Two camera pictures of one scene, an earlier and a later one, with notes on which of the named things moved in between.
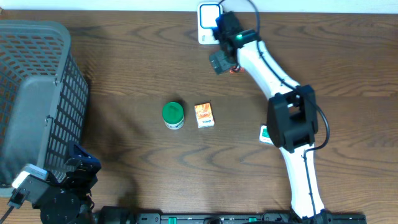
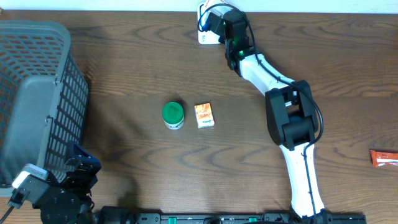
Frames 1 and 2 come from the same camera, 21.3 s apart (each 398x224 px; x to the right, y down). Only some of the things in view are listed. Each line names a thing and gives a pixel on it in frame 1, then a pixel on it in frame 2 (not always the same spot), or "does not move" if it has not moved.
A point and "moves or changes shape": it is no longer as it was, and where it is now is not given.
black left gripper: x=89 y=166 does not move
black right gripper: x=217 y=60 to x=221 y=37
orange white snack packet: x=204 y=115 does not move
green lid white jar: x=173 y=115 does not move
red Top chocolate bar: x=240 y=70 moves or changes shape
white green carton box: x=264 y=135 to x=208 y=3
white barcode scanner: x=208 y=12 does not move
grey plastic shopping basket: x=44 y=93 does not move
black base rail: x=265 y=218 does not move
